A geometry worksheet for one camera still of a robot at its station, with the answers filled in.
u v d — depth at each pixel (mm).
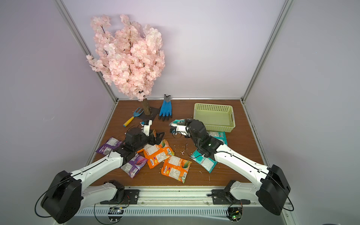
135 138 648
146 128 739
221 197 734
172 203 726
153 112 1105
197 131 544
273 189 386
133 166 814
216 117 1066
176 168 813
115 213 723
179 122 771
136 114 1101
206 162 832
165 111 1101
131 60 626
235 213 696
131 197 732
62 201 400
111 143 922
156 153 875
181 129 656
